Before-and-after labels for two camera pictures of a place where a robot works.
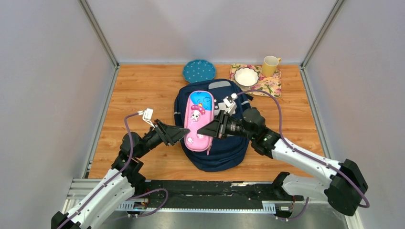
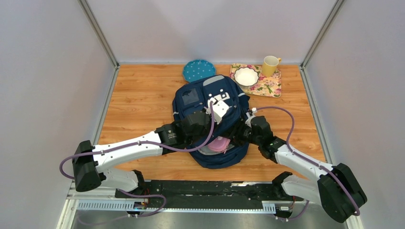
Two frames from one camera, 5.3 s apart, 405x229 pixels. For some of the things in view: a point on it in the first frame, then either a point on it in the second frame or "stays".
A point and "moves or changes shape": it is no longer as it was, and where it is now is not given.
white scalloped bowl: [246, 76] stays
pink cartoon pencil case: [198, 112] moves or changes shape
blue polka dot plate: [197, 70] stays
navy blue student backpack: [226, 153] stays
